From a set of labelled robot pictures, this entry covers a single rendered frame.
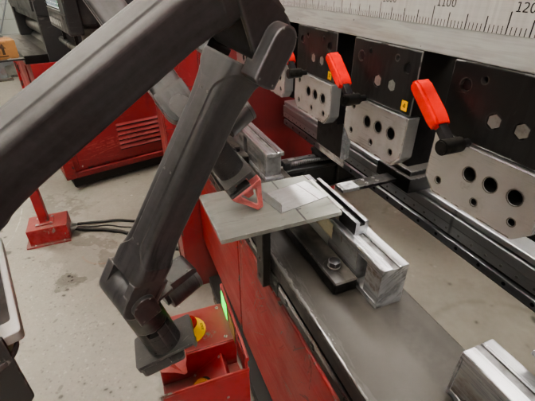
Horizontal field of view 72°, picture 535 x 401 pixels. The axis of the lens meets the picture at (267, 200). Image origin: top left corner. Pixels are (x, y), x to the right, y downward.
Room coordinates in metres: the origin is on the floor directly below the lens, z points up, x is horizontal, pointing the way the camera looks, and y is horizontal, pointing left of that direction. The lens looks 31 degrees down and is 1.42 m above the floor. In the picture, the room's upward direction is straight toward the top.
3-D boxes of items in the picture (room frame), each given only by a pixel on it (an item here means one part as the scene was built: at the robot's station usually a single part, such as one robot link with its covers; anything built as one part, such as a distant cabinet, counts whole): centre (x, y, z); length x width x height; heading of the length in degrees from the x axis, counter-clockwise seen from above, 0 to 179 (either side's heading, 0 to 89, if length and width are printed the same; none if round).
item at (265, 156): (1.24, 0.07, 0.92); 0.50 x 0.06 x 0.10; 22
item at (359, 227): (0.70, -0.15, 0.99); 0.20 x 0.03 x 0.03; 22
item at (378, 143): (0.57, -0.20, 1.26); 0.15 x 0.09 x 0.17; 22
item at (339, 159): (0.73, -0.14, 1.13); 0.10 x 0.02 x 0.10; 22
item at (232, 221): (0.68, 0.00, 1.00); 0.26 x 0.18 x 0.01; 112
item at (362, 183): (0.79, -0.29, 1.01); 0.26 x 0.12 x 0.05; 112
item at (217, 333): (0.48, 0.14, 0.75); 0.20 x 0.16 x 0.18; 20
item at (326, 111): (0.75, -0.13, 1.26); 0.15 x 0.09 x 0.17; 22
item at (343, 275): (0.67, -0.10, 0.89); 0.30 x 0.05 x 0.03; 22
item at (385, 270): (0.68, -0.16, 0.92); 0.39 x 0.06 x 0.10; 22
